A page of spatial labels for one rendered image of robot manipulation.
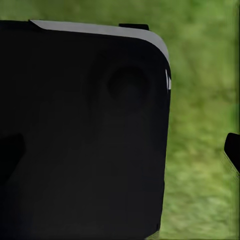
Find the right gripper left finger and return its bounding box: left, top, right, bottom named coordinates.
left=0, top=133, right=26, bottom=193

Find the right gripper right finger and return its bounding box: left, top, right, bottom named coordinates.
left=224, top=133, right=240, bottom=173

